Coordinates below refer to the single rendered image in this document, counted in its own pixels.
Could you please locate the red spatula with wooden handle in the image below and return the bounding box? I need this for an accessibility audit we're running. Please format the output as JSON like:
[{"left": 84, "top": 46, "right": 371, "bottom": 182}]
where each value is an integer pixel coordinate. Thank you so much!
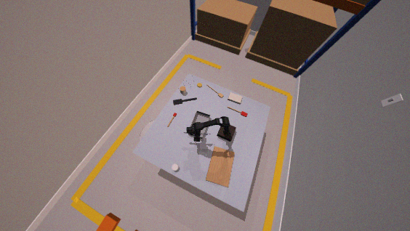
[{"left": 233, "top": 109, "right": 248, "bottom": 117}]

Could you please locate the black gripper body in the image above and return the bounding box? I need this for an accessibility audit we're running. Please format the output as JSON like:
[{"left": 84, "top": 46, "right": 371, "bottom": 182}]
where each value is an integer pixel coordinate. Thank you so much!
[{"left": 194, "top": 131, "right": 201, "bottom": 142}]

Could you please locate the light brown wooden board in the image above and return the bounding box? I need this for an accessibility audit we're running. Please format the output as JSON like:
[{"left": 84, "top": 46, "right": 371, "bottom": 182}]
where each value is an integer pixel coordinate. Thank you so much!
[{"left": 206, "top": 146, "right": 235, "bottom": 187}]

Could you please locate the beige flat rectangular board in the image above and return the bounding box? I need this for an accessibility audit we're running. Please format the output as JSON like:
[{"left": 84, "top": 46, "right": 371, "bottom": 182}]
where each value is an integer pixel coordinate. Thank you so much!
[{"left": 228, "top": 92, "right": 243, "bottom": 104}]

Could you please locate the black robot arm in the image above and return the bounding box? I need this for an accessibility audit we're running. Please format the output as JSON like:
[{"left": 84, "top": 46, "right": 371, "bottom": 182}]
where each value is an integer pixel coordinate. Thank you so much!
[{"left": 186, "top": 116, "right": 231, "bottom": 135}]

